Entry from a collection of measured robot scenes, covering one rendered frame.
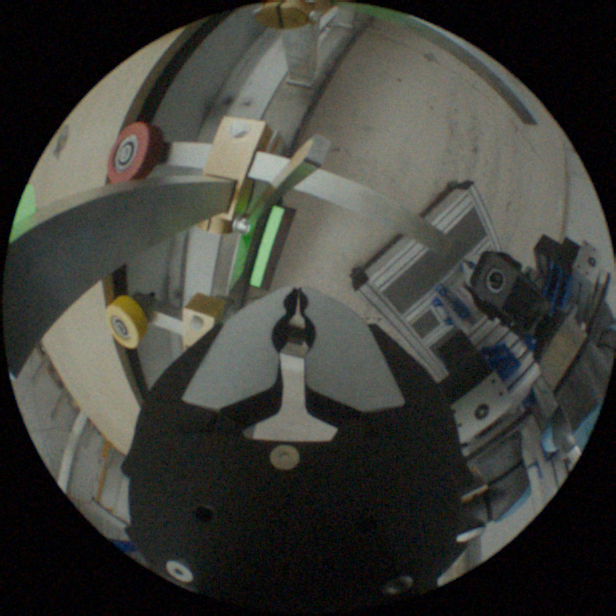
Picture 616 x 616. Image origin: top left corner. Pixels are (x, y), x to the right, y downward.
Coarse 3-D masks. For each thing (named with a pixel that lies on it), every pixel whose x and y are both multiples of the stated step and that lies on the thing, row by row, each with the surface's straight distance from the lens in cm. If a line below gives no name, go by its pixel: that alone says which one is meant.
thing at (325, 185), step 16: (176, 144) 29; (192, 144) 28; (208, 144) 27; (160, 160) 30; (176, 160) 29; (192, 160) 27; (256, 160) 24; (272, 160) 24; (288, 160) 24; (256, 176) 24; (272, 176) 24; (320, 176) 24; (336, 176) 24; (320, 192) 24; (336, 192) 24; (352, 192) 24; (368, 192) 25; (352, 208) 24; (368, 208) 25; (384, 208) 25; (400, 208) 26; (384, 224) 25; (400, 224) 26; (416, 224) 27; (416, 240) 27; (432, 240) 29; (448, 240) 30
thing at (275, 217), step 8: (272, 216) 40; (280, 216) 40; (272, 224) 40; (272, 232) 41; (264, 240) 41; (272, 240) 41; (264, 248) 42; (264, 256) 42; (256, 264) 43; (264, 264) 43; (256, 272) 44; (256, 280) 44
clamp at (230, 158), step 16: (224, 128) 25; (256, 128) 24; (224, 144) 25; (240, 144) 24; (256, 144) 24; (208, 160) 25; (224, 160) 24; (240, 160) 24; (224, 176) 24; (240, 176) 24; (240, 192) 24; (240, 208) 26; (208, 224) 25; (224, 224) 25
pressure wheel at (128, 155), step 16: (128, 128) 30; (144, 128) 28; (128, 144) 29; (144, 144) 27; (160, 144) 28; (112, 160) 31; (128, 160) 29; (144, 160) 26; (112, 176) 30; (128, 176) 28; (144, 176) 29
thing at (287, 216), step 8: (288, 216) 40; (280, 224) 40; (288, 224) 40; (280, 232) 41; (280, 240) 41; (272, 248) 42; (280, 248) 41; (272, 256) 42; (272, 264) 43; (264, 272) 43; (272, 272) 43; (264, 280) 44
